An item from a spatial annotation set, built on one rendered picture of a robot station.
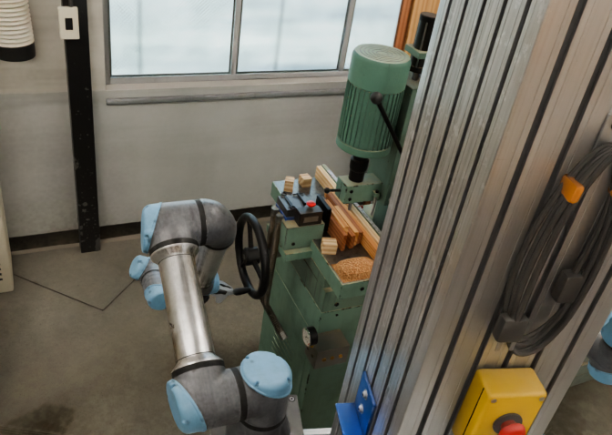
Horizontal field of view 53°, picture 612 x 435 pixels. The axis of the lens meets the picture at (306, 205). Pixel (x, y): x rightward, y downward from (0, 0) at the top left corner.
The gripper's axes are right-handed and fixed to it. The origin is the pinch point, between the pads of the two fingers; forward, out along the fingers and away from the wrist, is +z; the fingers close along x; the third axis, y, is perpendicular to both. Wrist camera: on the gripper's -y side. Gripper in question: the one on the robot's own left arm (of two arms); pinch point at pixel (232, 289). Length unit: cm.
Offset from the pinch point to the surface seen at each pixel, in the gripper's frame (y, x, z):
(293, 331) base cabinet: 7.9, 2.1, 31.4
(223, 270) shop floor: 42, -94, 54
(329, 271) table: -26.8, 20.0, 12.7
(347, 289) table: -26.9, 28.4, 15.5
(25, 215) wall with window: 65, -129, -38
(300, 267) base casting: -16.6, 0.8, 18.1
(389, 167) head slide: -62, 5, 22
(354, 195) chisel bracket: -48, 3, 18
